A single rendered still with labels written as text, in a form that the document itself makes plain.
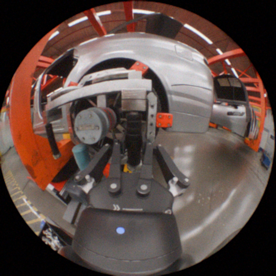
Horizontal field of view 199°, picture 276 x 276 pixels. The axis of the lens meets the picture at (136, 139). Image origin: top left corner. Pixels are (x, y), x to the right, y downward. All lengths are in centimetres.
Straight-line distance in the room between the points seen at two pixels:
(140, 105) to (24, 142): 62
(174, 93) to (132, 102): 47
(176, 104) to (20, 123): 99
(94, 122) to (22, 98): 53
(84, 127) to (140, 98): 22
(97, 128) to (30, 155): 50
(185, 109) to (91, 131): 60
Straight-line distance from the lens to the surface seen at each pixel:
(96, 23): 198
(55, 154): 40
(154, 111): 39
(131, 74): 21
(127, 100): 16
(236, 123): 241
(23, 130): 61
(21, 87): 66
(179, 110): 62
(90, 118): 28
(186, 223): 104
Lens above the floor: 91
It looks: 22 degrees down
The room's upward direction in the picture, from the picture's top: 1 degrees clockwise
